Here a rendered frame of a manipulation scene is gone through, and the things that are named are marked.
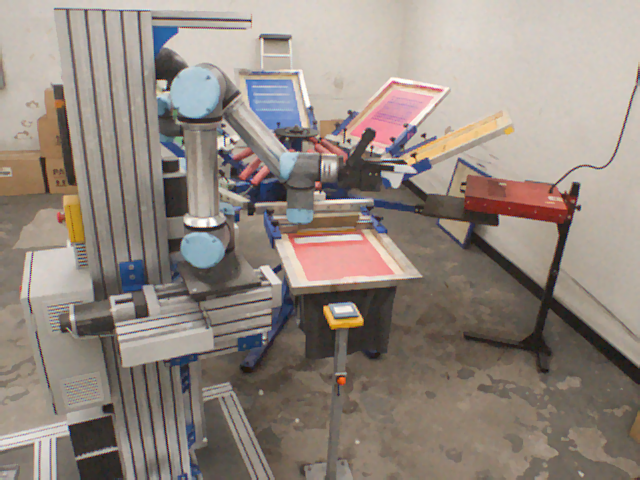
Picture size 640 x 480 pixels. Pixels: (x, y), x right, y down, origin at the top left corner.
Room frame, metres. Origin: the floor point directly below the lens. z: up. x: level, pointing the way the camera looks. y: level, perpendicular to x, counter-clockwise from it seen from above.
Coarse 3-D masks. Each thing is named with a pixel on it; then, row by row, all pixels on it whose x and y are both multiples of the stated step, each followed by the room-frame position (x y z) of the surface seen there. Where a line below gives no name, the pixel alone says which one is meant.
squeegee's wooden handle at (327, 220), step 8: (320, 216) 2.49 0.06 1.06; (328, 216) 2.50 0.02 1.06; (336, 216) 2.51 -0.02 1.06; (344, 216) 2.52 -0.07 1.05; (352, 216) 2.53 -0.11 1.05; (296, 224) 2.45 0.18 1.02; (304, 224) 2.46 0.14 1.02; (312, 224) 2.47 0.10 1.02; (320, 224) 2.48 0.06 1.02; (328, 224) 2.49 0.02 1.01; (336, 224) 2.51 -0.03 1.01; (344, 224) 2.52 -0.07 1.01; (352, 224) 2.53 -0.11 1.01
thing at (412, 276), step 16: (384, 240) 2.39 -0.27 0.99; (288, 256) 2.13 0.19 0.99; (400, 256) 2.21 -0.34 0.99; (288, 272) 1.98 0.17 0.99; (416, 272) 2.05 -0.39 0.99; (304, 288) 1.87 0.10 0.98; (320, 288) 1.89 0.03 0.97; (336, 288) 1.91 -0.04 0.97; (352, 288) 1.93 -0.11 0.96; (368, 288) 1.95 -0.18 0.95
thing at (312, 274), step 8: (296, 248) 2.30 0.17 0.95; (296, 256) 2.21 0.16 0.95; (304, 256) 2.22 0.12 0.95; (304, 264) 2.13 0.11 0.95; (304, 272) 2.06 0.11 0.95; (312, 272) 2.06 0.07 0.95; (320, 272) 2.06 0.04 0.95; (328, 272) 2.07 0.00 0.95; (336, 272) 2.07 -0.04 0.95; (344, 272) 2.08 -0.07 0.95; (312, 280) 1.99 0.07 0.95
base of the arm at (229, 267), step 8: (232, 248) 1.44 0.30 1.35; (224, 256) 1.41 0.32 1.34; (232, 256) 1.43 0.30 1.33; (216, 264) 1.39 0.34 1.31; (224, 264) 1.40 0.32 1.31; (232, 264) 1.42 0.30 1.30; (240, 264) 1.46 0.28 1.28; (200, 272) 1.39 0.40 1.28; (208, 272) 1.40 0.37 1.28; (216, 272) 1.39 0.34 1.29; (224, 272) 1.39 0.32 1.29; (232, 272) 1.41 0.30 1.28; (240, 272) 1.45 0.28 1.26; (208, 280) 1.38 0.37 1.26; (216, 280) 1.38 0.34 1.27; (224, 280) 1.39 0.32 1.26
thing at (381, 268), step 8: (328, 232) 2.52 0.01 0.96; (336, 232) 2.52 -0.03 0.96; (344, 232) 2.54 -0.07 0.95; (352, 232) 2.54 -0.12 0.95; (360, 232) 2.55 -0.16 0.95; (352, 240) 2.44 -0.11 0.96; (360, 240) 2.44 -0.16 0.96; (368, 240) 2.45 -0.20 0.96; (368, 248) 2.35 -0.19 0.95; (376, 256) 2.26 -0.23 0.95; (376, 264) 2.18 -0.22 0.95; (384, 264) 2.18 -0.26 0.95; (352, 272) 2.08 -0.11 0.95; (360, 272) 2.09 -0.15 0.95; (368, 272) 2.09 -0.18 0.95; (376, 272) 2.10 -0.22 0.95; (384, 272) 2.10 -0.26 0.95; (392, 272) 2.11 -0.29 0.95
